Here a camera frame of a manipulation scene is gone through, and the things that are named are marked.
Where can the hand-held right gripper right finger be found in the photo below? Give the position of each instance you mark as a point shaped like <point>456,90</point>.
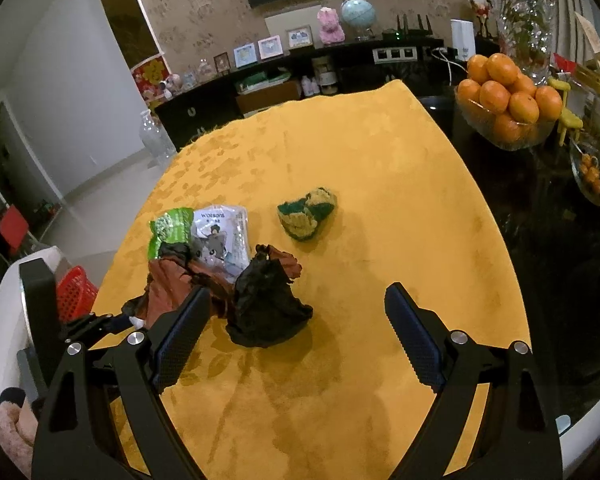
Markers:
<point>410,330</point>

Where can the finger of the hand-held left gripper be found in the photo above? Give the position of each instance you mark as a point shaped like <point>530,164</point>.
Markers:
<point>95,324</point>

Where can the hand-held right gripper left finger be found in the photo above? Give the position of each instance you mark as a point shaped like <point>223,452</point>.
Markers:
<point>180,340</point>

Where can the red mesh basket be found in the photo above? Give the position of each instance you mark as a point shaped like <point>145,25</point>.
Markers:
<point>72,292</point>

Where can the green snack packet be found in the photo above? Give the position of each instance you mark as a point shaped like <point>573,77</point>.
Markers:
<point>170,227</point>

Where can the white cushioned bench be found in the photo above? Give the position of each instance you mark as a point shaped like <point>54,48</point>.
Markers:
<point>0,300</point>

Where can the brown crumpled wrapper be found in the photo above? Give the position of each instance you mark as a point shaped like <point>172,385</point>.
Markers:
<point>167,280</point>

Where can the red chair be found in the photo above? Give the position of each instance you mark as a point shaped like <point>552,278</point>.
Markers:
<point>12,225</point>

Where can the black crumpled plastic bag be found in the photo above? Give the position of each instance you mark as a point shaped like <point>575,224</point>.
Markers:
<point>265,305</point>

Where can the white cat print packet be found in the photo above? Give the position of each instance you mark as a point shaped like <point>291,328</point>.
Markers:
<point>217,240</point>

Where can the yellow tablecloth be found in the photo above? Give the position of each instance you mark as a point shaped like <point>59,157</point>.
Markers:
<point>380,210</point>

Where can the green yellow knitted scrubber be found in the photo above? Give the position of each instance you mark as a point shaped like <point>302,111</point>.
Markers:
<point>307,212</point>

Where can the empty clear water bottle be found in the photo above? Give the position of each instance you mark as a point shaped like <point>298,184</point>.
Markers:
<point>155,135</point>

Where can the small glass bowl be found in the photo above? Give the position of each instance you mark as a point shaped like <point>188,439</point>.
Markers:
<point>580,190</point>

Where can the black cabinet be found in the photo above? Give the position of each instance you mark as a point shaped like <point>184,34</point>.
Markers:
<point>205,110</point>

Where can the glass fruit bowl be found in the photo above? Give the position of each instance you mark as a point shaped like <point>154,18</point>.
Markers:
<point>540,136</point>

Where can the pile of kumquats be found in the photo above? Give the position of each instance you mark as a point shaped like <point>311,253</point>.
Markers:
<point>592,175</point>

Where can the small plush toys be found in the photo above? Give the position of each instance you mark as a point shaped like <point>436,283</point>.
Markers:
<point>165,86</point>

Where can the red floral poster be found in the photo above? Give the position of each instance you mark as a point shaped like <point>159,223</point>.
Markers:
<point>150,72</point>

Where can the glass bowl of oranges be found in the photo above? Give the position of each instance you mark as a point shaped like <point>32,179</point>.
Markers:
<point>505,92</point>

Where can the yellow miniature chair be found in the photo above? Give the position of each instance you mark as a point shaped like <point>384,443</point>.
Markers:
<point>567,120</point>

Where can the small white bottles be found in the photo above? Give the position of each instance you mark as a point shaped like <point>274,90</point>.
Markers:
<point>310,86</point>

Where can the glass jar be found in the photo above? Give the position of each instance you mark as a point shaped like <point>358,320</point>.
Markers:
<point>325,74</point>

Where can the green flat package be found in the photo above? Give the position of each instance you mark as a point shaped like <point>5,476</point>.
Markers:
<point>260,81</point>

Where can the glass dome ornament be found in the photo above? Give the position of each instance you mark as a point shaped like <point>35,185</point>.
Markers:
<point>202,68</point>

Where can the white socket panel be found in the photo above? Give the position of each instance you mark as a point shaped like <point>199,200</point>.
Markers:
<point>394,52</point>

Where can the white tower device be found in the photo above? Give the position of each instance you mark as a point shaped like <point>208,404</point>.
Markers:
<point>462,40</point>

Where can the black router with antennas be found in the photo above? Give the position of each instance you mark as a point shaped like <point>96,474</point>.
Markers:
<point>412,30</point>

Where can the pink plush toy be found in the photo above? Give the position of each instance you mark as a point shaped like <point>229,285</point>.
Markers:
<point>330,25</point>

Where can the pale blue globe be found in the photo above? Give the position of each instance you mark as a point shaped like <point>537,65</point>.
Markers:
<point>358,12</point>

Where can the red white figurine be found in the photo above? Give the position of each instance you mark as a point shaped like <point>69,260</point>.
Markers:
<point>480,5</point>

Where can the white board panel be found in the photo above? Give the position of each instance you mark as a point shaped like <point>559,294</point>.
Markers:
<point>292,17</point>

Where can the crystal vase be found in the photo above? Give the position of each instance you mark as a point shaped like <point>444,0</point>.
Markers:
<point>525,15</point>

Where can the small brown picture frame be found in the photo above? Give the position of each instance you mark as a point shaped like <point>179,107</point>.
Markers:
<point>222,62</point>

